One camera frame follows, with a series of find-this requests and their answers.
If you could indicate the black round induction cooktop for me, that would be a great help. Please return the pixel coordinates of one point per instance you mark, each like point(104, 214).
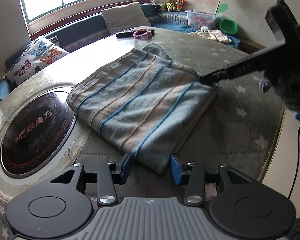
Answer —
point(36, 134)

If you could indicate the orange plush toy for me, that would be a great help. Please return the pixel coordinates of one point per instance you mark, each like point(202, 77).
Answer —
point(179, 5)

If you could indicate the green plastic basin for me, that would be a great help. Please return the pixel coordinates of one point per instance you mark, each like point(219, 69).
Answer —
point(228, 27)

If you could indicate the grey square cushion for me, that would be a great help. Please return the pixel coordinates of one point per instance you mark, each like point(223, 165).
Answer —
point(124, 17)

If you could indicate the pink knitted scrunchie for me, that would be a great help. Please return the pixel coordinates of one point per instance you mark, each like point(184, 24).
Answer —
point(142, 34)

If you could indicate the black white plush toy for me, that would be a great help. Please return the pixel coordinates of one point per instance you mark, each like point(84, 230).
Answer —
point(158, 5)

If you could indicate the black remote control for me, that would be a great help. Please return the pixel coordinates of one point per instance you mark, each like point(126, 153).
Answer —
point(129, 33)

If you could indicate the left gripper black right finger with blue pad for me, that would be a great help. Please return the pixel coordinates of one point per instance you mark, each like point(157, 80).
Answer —
point(178, 169)

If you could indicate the clear plastic storage box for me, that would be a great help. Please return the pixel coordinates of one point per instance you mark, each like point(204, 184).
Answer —
point(199, 19)

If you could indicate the small pile of light clothes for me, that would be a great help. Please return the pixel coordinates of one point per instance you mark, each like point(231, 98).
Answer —
point(213, 35)

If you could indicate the striped blue beige sweater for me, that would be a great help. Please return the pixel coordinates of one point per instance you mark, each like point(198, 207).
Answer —
point(144, 103)

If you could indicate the yellow green plush toy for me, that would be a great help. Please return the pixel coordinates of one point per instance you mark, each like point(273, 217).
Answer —
point(169, 5)

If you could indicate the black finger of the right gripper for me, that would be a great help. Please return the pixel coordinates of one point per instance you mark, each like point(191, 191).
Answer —
point(255, 62)

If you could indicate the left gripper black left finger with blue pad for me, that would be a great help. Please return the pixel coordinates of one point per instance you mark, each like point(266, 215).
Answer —
point(123, 168)

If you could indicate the butterfly print pillow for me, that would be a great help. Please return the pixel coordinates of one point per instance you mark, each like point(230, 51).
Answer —
point(41, 53)

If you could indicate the dark teal corner sofa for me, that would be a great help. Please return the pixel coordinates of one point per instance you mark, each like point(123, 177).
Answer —
point(87, 30)

